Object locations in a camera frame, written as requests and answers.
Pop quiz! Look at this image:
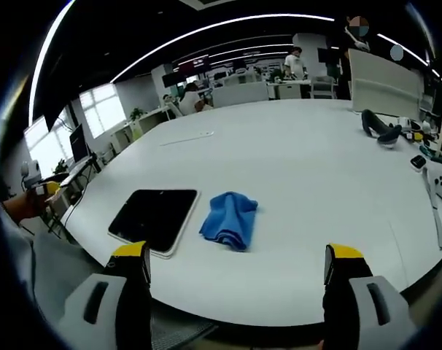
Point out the person's grey clothing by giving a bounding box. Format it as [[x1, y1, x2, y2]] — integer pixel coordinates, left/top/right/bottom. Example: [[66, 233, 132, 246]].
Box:
[[1, 218, 109, 329]]

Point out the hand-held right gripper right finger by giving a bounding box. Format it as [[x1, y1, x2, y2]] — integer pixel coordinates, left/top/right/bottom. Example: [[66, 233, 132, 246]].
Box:
[[322, 243, 419, 350]]

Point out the black tablet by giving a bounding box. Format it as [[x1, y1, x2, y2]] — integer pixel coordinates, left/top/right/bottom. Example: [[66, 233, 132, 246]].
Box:
[[106, 188, 201, 260]]

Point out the long ceiling light strip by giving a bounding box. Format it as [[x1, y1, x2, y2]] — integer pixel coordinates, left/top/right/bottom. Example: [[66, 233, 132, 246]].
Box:
[[27, 0, 77, 125], [109, 14, 336, 83]]

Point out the black curved headset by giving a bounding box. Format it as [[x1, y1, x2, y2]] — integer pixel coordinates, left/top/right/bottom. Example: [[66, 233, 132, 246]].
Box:
[[360, 109, 403, 147]]

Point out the blue cleaning cloth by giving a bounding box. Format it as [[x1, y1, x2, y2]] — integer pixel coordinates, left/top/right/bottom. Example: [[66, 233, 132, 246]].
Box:
[[198, 190, 259, 252]]

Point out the black computer monitor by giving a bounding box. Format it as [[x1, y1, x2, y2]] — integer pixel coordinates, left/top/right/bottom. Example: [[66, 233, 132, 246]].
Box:
[[69, 123, 91, 163]]

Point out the white device with strap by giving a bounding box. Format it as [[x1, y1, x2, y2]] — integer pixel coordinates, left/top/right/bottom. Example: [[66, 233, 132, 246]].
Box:
[[421, 163, 442, 252]]

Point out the grey mesh chair seat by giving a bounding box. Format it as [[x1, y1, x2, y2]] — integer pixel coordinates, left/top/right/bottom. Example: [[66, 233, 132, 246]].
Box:
[[150, 316, 219, 350]]

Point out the bright window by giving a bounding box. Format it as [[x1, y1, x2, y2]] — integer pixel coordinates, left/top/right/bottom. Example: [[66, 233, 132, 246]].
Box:
[[78, 82, 128, 140], [23, 108, 77, 176]]

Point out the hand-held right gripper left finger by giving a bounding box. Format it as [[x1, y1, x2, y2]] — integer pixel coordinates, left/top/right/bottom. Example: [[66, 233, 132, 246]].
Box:
[[56, 240, 152, 350]]

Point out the large white panel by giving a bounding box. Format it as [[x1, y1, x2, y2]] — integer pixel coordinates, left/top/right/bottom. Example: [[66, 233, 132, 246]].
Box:
[[347, 47, 424, 122]]

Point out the white office chair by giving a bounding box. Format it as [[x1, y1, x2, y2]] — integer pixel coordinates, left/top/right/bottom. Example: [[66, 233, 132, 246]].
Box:
[[309, 75, 335, 100]]

